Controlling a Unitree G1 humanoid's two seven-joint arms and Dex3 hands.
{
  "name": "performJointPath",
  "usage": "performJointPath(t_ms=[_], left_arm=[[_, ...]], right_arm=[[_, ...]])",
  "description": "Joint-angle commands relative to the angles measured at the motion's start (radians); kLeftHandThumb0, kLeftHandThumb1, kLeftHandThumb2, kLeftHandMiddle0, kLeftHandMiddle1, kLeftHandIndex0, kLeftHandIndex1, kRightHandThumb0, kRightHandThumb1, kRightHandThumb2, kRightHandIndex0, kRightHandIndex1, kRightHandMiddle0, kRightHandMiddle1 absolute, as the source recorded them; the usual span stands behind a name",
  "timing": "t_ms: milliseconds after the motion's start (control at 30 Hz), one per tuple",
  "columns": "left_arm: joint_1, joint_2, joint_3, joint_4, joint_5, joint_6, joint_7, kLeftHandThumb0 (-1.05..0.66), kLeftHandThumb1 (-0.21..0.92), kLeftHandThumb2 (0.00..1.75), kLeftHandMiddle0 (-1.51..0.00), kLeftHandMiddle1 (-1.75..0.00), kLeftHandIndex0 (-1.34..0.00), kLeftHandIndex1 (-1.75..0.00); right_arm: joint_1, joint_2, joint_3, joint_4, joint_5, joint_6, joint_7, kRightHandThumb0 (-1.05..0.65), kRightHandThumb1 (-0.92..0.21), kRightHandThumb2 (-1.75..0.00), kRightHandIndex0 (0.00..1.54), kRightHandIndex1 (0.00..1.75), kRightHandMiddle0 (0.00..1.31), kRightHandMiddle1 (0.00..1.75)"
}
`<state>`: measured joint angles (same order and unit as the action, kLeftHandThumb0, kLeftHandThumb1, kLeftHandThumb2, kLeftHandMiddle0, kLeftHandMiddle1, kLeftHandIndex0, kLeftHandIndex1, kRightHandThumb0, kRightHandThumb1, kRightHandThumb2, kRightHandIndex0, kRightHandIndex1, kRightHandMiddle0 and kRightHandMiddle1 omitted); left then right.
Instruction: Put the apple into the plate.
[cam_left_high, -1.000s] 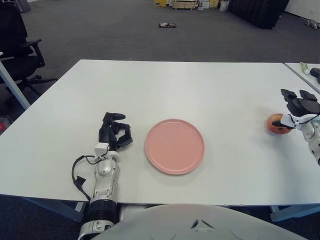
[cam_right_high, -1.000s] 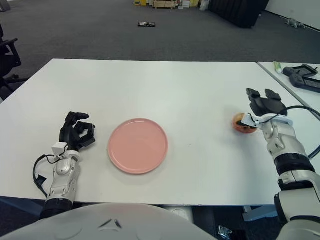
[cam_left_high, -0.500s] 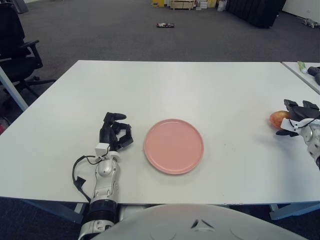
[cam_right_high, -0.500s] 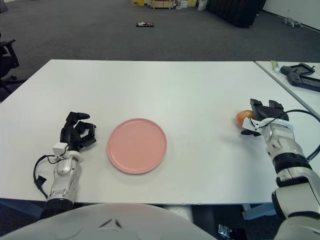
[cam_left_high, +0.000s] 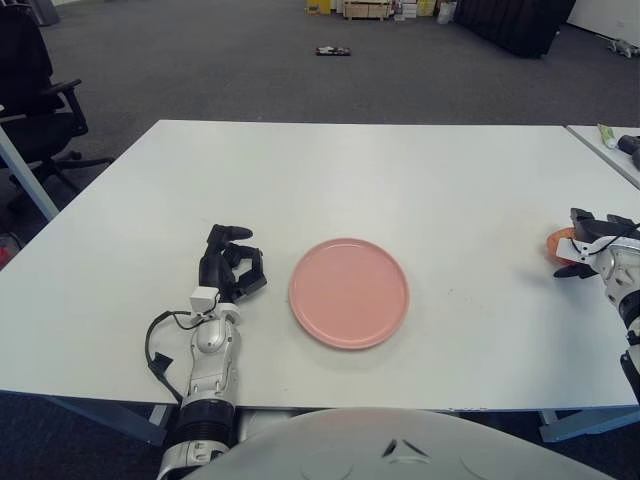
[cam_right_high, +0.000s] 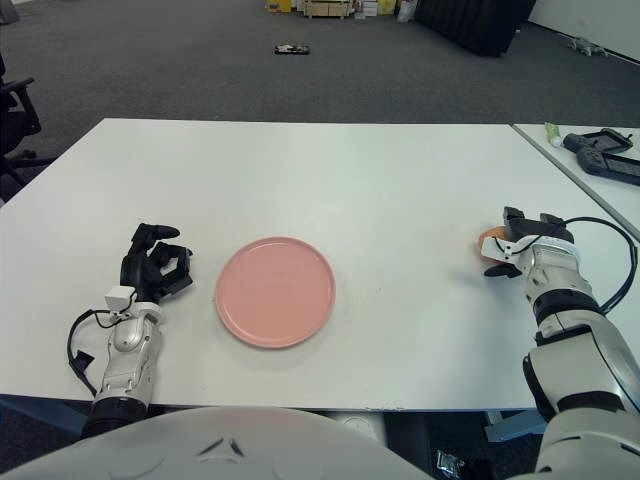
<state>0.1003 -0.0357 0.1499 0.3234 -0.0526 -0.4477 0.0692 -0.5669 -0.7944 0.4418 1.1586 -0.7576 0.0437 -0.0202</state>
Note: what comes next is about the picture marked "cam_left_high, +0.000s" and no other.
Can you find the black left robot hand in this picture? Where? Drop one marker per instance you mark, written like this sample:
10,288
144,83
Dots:
212,270

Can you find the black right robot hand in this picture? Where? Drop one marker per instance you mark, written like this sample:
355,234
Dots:
587,227

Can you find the red yellow apple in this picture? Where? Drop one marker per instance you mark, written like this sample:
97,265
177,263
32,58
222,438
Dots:
555,245

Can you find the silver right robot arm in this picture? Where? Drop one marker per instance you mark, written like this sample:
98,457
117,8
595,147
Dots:
620,270

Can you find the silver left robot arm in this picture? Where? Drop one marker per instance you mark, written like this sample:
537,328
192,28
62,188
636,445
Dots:
210,342

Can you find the pink round plate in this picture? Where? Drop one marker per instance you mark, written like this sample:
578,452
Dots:
350,294

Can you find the green white tube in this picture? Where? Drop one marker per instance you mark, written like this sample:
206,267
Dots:
607,136

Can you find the grey toy robot dog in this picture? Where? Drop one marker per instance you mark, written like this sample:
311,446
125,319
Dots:
622,48

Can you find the red object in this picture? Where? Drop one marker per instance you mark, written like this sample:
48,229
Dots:
5,252

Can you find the white desk leg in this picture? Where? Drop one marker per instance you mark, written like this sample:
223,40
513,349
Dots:
25,170

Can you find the black partition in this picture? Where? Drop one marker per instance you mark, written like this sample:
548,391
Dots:
515,25

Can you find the black office chair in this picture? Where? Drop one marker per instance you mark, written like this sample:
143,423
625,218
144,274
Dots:
25,125

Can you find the black tray on floor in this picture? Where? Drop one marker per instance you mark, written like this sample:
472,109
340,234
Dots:
334,51

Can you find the white bag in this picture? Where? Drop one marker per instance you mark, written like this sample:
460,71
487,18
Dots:
446,13

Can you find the grey robot torso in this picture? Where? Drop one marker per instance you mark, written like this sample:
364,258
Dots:
400,450

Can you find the pale yellow box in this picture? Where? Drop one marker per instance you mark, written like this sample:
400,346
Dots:
427,7

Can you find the white cardboard boxes stack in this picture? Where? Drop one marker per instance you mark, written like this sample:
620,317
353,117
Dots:
405,10

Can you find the yellow box with black print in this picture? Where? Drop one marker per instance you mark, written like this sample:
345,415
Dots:
320,6

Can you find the wooden crate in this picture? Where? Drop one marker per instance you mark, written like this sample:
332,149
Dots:
367,10

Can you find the black handheld controller with frame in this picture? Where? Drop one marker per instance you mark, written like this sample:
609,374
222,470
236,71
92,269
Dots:
630,144

